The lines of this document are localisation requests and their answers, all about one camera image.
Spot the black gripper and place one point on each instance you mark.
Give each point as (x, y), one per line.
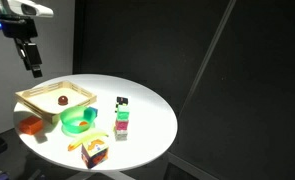
(18, 28)

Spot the soft multicoloured printed cube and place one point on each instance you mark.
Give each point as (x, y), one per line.
(94, 154)

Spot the wooden slatted tray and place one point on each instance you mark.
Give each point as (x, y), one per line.
(47, 100)

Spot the orange rectangular block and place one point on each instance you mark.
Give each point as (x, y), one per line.
(31, 125)

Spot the small blue block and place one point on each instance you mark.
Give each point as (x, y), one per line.
(93, 110)

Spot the small brown ball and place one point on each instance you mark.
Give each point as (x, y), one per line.
(63, 100)

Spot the green cup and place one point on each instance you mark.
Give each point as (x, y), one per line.
(73, 117)

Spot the small orange toy piece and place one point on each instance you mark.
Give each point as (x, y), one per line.
(83, 123)

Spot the yellow toy banana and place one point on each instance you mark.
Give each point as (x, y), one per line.
(87, 136)

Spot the black patterned cube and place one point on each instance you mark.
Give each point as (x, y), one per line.
(121, 101)

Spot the green cube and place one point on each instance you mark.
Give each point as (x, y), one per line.
(122, 112)

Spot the pink cube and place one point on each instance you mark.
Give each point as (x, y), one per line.
(121, 125)

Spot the white grey cube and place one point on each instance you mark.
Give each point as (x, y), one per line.
(121, 134)

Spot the white table base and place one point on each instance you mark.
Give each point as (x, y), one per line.
(103, 175)

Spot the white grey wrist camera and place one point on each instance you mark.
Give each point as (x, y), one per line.
(30, 9)

